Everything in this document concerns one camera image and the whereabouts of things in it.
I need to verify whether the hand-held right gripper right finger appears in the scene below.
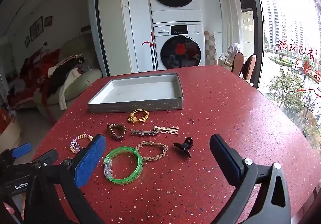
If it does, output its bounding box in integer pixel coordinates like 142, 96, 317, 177
210, 134, 292, 224

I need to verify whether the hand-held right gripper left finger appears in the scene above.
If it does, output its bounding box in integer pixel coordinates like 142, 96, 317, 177
24, 135, 106, 224

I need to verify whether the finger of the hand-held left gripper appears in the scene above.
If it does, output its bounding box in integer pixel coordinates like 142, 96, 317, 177
33, 149, 59, 168
0, 143, 33, 164

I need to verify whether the colourful bead bracelet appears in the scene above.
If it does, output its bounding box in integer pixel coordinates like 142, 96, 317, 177
70, 134, 94, 154

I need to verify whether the brown spiral hair tie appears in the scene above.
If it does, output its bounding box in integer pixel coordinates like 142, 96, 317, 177
107, 124, 126, 141

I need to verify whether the black claw hair clip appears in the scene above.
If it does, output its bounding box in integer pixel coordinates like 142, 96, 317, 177
173, 138, 193, 159

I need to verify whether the green translucent bangle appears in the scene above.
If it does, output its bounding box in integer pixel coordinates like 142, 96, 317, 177
103, 147, 143, 185

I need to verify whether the brown braided bracelet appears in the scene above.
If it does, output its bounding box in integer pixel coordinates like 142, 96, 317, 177
135, 141, 168, 162

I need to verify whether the beige bow hair clip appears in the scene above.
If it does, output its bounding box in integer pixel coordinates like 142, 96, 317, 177
153, 125, 179, 135

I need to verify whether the grey shallow tray box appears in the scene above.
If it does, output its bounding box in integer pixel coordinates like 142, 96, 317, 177
88, 72, 184, 113

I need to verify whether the dark beaded hair clip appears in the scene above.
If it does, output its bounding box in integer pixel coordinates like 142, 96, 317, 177
130, 129, 158, 137

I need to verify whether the white cloth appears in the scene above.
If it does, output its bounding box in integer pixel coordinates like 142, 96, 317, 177
59, 68, 81, 110

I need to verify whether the red blanket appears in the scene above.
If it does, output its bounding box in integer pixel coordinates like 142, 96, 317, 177
7, 48, 61, 109

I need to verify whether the green sofa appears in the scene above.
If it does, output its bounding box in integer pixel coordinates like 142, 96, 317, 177
33, 33, 103, 124

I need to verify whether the pile of dark clothes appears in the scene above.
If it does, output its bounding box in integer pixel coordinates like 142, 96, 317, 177
48, 56, 91, 96

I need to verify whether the brown slipper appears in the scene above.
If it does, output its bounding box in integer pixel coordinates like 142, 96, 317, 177
242, 55, 256, 81
232, 52, 245, 76

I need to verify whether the white bag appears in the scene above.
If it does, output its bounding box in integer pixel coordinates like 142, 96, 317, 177
218, 43, 241, 69

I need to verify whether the checkered bag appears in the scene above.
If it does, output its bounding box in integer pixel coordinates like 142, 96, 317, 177
204, 31, 217, 65

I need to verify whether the white front-load washing machine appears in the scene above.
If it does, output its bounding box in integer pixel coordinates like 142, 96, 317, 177
153, 22, 205, 71

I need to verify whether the white tall cabinet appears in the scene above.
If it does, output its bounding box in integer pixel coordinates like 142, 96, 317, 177
99, 0, 154, 76

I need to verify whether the white curtain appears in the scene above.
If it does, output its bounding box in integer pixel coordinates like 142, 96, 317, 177
213, 0, 242, 46

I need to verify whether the yellow hair tie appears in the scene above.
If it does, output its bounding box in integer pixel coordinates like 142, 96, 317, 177
128, 109, 149, 124

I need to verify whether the large framed wall picture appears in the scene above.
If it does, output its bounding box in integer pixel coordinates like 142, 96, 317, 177
30, 17, 44, 41

